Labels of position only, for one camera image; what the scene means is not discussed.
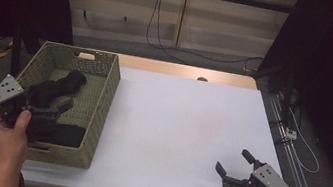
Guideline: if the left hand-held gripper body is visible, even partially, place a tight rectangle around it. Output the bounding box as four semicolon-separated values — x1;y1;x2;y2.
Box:
0;72;66;134

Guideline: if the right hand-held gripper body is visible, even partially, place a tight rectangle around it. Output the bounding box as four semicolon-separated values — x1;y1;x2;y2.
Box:
221;155;301;187

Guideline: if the black tank top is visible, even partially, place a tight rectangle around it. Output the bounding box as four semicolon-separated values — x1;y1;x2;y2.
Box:
19;62;96;150

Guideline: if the green woven basket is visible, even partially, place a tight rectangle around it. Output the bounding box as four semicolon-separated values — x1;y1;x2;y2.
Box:
0;33;125;173

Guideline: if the person's left hand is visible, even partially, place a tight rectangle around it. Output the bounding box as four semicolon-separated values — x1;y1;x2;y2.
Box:
0;105;34;171

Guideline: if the yellow tape strip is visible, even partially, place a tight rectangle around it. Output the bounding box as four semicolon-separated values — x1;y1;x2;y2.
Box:
0;50;12;61

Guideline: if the black metal stand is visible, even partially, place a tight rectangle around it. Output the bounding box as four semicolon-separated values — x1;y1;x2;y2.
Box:
279;68;299;127
5;25;27;84

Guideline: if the white plug adapter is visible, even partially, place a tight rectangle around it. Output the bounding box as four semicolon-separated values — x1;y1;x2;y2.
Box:
284;127;299;141

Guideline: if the white cable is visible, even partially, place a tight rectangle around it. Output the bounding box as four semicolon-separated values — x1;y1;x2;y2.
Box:
278;106;329;175

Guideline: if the black wall cable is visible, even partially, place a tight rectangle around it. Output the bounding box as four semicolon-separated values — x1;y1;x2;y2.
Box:
142;0;200;66
150;0;274;70

